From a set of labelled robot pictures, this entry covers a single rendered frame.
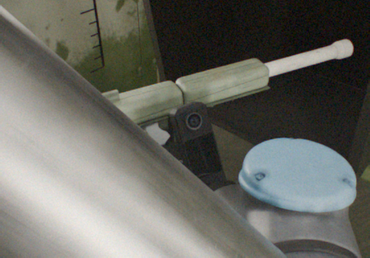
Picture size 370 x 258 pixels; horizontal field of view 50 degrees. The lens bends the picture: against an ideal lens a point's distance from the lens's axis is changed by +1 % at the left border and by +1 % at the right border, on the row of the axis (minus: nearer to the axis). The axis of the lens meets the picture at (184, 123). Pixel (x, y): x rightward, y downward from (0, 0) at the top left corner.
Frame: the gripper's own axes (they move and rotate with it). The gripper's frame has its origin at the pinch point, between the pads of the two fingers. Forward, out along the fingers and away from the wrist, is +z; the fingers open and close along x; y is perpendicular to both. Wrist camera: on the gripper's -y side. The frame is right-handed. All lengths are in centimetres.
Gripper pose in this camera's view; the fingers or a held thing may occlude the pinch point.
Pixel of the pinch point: (160, 112)
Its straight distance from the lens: 64.3
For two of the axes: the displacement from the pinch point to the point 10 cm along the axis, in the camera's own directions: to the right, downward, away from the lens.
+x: 9.1, -3.1, 2.9
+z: -4.2, -5.5, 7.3
